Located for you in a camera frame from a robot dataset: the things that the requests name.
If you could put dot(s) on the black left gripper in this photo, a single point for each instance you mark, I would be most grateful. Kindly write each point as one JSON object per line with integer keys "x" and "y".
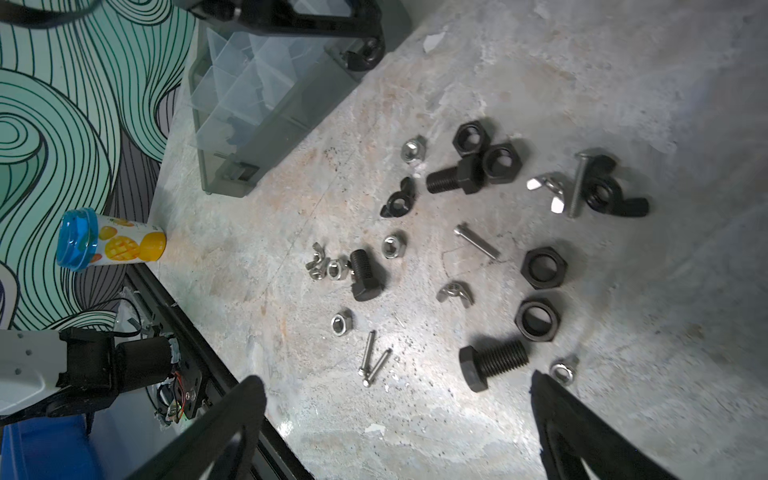
{"x": 279, "y": 18}

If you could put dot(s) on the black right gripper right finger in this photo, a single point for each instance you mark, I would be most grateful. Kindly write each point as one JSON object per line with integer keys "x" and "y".
{"x": 576, "y": 442}

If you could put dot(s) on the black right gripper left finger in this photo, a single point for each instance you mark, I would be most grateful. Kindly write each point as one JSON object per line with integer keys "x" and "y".
{"x": 219, "y": 445}

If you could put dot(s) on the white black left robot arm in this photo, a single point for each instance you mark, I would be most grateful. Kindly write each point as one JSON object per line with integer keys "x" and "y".
{"x": 75, "y": 371}

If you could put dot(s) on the black bolt with nuts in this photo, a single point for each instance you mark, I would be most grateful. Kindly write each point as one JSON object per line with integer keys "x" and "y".
{"x": 480, "y": 162}

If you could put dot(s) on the black large bolt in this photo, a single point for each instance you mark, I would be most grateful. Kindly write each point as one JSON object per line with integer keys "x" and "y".
{"x": 478, "y": 366}

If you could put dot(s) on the black hex nut lower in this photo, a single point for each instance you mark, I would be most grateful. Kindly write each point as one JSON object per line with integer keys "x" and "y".
{"x": 538, "y": 320}

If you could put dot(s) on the black hex nut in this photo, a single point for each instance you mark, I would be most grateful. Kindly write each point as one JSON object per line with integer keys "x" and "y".
{"x": 544, "y": 268}
{"x": 538, "y": 320}

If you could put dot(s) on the grey compartment organizer box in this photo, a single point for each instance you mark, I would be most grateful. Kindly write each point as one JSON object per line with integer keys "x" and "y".
{"x": 255, "y": 98}

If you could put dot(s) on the silver hex nut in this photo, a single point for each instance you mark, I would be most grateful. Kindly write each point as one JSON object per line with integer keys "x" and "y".
{"x": 342, "y": 322}

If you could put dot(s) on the silver long screw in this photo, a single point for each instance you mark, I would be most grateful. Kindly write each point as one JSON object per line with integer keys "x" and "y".
{"x": 478, "y": 242}

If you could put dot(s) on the black short bolt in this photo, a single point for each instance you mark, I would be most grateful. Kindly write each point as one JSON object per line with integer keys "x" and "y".
{"x": 369, "y": 276}

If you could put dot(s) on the silver wing nut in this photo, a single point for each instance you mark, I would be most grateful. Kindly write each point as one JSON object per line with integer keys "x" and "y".
{"x": 555, "y": 187}

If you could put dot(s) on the black large wing nut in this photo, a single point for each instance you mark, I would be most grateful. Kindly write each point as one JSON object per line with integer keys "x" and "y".
{"x": 603, "y": 194}

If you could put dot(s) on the blue lid fruit cup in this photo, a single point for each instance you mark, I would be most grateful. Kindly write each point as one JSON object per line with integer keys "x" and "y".
{"x": 87, "y": 239}

